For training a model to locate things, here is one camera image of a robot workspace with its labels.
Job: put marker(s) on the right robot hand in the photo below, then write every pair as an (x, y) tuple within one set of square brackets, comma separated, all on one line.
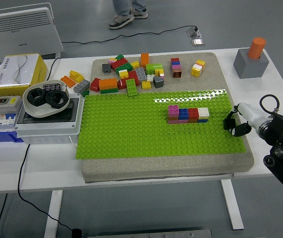
[(248, 115)]

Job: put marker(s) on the black toy brick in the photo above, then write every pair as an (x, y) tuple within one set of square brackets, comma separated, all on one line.
[(229, 124)]

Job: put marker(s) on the yellow orange white brick stack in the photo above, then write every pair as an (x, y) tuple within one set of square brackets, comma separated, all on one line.
[(196, 70)]

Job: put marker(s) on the blue yellow toy brick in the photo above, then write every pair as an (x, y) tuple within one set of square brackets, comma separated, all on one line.
[(202, 121)]

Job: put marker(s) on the pink toy brick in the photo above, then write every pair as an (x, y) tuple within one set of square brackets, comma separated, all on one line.
[(182, 121)]

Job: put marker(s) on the magenta toy brick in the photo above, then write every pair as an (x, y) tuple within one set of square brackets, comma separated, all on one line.
[(173, 110)]

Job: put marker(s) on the red blue pink brown brick tower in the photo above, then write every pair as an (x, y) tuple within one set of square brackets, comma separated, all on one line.
[(176, 68)]

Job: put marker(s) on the dark grey slope brick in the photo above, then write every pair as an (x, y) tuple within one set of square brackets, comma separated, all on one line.
[(158, 82)]

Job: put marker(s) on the yellow pink white brick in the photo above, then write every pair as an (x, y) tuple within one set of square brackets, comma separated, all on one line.
[(160, 73)]

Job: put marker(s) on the lime green toy brick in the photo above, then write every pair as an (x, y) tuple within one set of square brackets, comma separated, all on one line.
[(154, 67)]

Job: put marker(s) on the light grey toy brick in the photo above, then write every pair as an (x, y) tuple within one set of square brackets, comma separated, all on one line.
[(81, 86), (140, 73)]

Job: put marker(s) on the tall orange toy brick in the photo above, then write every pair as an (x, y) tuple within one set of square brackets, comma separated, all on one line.
[(145, 59)]

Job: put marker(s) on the green studded baseplate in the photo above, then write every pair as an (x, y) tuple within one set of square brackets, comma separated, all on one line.
[(131, 129)]

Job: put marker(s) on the lime green flat brick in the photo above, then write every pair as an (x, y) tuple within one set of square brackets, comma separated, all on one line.
[(131, 87)]

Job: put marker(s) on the yellow white toy brick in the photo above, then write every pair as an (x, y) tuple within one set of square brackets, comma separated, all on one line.
[(123, 74)]

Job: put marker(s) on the long dark green brick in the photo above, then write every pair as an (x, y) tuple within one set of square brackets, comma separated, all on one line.
[(124, 68)]

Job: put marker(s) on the long red toy brick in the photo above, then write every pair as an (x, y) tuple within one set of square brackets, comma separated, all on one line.
[(118, 64)]

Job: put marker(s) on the dark green toy brick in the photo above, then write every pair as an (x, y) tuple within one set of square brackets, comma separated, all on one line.
[(119, 57)]

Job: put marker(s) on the flat dark green brick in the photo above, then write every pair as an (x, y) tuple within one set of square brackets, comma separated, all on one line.
[(108, 91)]

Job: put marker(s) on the long orange toy brick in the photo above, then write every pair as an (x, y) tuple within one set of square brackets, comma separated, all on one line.
[(108, 83)]

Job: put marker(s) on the pink yellow small brick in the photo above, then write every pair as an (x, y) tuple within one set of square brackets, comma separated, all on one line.
[(112, 60)]

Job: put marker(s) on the dark grey toy brick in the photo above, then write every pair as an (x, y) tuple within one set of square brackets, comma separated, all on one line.
[(106, 68)]

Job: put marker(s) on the red slope brick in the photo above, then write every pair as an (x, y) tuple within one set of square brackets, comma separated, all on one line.
[(94, 84)]

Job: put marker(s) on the small dark green brick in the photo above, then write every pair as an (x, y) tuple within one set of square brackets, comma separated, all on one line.
[(86, 93)]

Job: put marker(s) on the yellow stepped toy brick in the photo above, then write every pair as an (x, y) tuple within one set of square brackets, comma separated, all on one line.
[(77, 76)]

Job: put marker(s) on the flat orange toy brick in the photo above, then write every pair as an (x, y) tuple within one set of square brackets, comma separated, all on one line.
[(67, 81)]

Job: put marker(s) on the grey cube block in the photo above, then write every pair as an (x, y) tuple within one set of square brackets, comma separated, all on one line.
[(250, 69)]

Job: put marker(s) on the orange cylinder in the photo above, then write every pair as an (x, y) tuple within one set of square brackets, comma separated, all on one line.
[(255, 48)]

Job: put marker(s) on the silver floor socket plate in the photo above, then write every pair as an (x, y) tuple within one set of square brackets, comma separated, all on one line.
[(197, 42)]

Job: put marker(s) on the white table leg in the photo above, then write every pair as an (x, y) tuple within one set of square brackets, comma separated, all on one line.
[(232, 205), (53, 213)]

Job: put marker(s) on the silver floor socket with plug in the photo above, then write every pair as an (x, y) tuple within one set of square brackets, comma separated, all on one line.
[(193, 32)]

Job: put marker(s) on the grey-brown foam mat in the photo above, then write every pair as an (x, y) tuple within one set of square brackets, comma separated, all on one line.
[(156, 168)]

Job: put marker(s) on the person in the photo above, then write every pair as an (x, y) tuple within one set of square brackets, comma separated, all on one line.
[(121, 6)]

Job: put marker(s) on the large black hex nut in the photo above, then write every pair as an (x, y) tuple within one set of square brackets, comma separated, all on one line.
[(49, 99), (31, 99)]

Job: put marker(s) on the small black terminal block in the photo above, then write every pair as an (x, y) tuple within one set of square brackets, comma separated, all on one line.
[(50, 86)]

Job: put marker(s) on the white plastic bowl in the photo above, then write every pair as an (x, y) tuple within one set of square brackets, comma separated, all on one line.
[(39, 112)]

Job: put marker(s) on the yellow white tissue box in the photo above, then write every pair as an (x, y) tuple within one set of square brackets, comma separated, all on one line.
[(15, 67)]

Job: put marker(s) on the white panel heater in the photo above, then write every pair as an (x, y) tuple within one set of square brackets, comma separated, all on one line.
[(20, 29)]

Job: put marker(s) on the white blue circuit breaker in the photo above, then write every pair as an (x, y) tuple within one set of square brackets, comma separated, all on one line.
[(3, 122)]

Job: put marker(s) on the grey electrical enclosure box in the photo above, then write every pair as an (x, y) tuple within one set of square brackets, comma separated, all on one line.
[(47, 129)]

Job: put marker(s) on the grey push-button switch box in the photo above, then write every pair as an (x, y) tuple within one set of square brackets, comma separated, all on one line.
[(5, 109)]

